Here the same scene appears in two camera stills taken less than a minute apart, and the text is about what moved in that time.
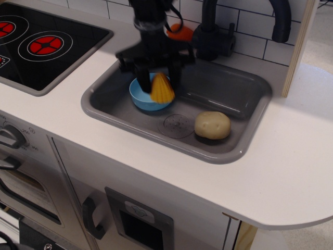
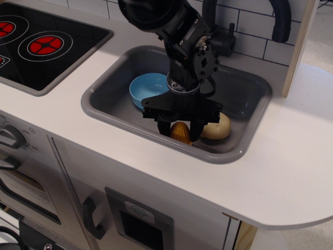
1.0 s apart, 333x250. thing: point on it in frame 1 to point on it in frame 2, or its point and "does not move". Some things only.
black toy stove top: x=40 y=53 does not move
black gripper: x=156 y=49 to x=193 y=107
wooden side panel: x=302 y=46 does not move
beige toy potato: x=212 y=125 does not move
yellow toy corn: x=162 y=91 to x=181 y=132
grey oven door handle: x=9 y=162 does not move
